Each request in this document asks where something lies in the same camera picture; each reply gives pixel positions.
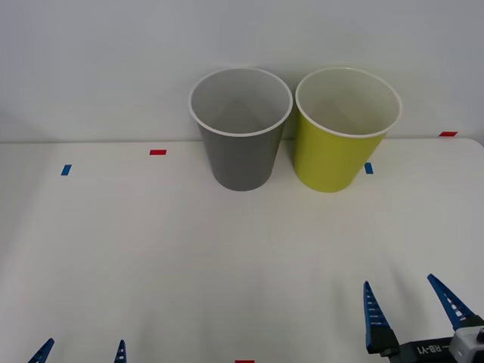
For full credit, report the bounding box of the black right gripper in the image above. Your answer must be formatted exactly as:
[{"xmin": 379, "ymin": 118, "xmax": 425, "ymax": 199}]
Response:
[{"xmin": 362, "ymin": 273, "xmax": 484, "ymax": 363}]

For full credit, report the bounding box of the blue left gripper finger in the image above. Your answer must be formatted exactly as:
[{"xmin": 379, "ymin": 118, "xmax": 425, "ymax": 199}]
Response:
[
  {"xmin": 113, "ymin": 339, "xmax": 128, "ymax": 363},
  {"xmin": 26, "ymin": 337, "xmax": 56, "ymax": 363}
]

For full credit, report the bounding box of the yellow-green plastic waste bin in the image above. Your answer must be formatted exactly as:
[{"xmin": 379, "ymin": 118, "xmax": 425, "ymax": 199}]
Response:
[{"xmin": 294, "ymin": 66, "xmax": 403, "ymax": 194}]

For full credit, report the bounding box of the grey plastic waste bin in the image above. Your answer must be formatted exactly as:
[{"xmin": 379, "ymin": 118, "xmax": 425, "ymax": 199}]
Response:
[{"xmin": 188, "ymin": 67, "xmax": 294, "ymax": 192}]

